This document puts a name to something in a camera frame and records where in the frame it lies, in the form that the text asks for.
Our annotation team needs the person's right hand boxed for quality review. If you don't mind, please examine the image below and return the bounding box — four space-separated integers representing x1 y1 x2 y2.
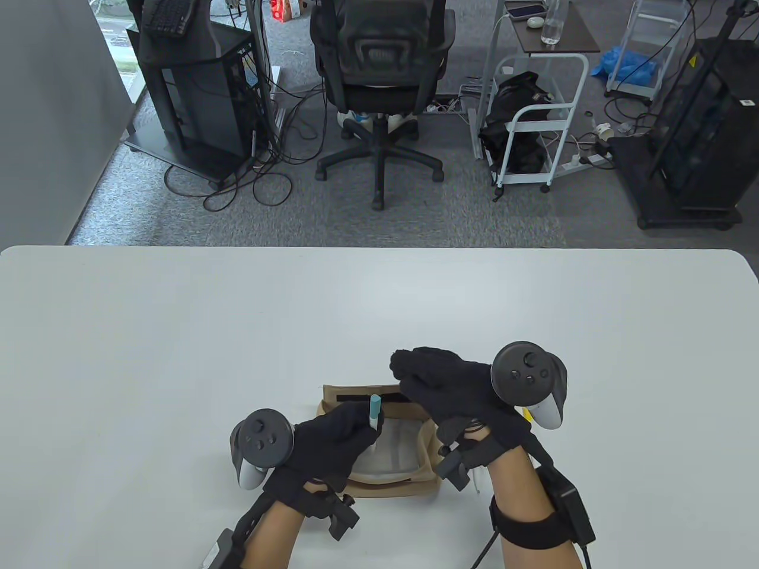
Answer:
390 347 534 457

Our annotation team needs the person's left hand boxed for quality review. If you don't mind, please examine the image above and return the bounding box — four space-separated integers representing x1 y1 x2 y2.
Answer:
264 400 385 510

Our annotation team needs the beige fabric pencil pouch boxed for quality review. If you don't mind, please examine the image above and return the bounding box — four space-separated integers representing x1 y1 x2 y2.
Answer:
317 384 442 497

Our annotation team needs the person's left forearm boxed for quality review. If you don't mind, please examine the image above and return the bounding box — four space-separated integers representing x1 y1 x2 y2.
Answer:
243 504 306 569

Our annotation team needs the black VR controller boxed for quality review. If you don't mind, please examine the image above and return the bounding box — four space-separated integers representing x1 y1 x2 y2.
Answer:
230 408 295 490
491 341 568 430

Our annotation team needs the black wrist sensor box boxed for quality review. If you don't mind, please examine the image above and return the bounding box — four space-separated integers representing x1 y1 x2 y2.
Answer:
205 529 247 569
537 465 595 546

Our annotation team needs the white and blue plastic bag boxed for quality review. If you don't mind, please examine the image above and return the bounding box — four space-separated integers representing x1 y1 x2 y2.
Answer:
338 110 423 138

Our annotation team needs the white metal trolley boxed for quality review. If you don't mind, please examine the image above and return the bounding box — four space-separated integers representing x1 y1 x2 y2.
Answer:
491 53 590 202

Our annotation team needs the black bag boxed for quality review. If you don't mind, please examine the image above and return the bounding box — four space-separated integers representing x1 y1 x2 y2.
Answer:
478 71 561 175

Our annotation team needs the black office chair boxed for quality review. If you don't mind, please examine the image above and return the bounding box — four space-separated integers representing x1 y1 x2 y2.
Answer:
310 0 457 212

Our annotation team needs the white rolling cart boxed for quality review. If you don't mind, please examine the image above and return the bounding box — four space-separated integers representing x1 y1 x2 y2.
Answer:
605 0 694 101

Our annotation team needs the brown side table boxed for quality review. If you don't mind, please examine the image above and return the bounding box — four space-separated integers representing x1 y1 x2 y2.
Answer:
471 0 601 161

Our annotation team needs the black computer cart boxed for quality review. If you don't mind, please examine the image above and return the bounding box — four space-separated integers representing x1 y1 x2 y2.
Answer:
123 0 275 190

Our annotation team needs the black equipment rack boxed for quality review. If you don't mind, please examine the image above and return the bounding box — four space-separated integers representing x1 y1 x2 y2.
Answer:
611 0 759 231

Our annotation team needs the clear water bottle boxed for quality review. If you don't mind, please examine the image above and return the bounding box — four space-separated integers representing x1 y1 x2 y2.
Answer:
540 0 569 46

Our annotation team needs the glass window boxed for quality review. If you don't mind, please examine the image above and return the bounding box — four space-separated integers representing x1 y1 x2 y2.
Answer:
89 0 148 104

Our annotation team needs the black keyboard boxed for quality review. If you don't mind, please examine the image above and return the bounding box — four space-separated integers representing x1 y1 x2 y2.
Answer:
141 0 198 41

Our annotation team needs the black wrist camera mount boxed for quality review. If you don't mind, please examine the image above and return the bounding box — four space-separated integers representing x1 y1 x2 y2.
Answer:
436 427 505 491
296 483 361 541

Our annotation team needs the black wrist strap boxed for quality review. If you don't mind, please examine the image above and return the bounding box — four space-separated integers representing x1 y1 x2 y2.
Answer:
489 495 573 549

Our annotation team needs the tangle of black floor cables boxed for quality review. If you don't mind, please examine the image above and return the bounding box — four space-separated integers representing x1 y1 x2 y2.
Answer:
163 77 333 212

